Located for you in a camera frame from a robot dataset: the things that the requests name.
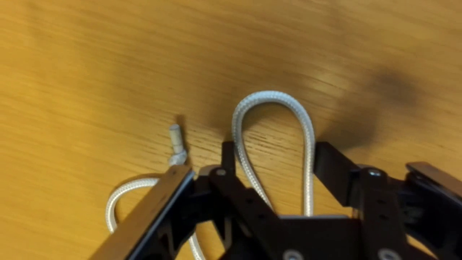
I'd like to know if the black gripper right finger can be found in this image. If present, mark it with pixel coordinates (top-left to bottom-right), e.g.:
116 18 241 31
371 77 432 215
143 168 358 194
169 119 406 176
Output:
314 141 360 206

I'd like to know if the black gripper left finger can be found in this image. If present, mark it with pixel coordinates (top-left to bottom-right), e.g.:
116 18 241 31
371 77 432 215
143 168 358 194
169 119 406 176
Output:
221 141 236 174

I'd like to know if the white braided rope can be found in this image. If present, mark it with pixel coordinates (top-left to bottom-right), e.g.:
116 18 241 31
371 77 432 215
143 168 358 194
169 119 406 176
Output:
104 88 318 260

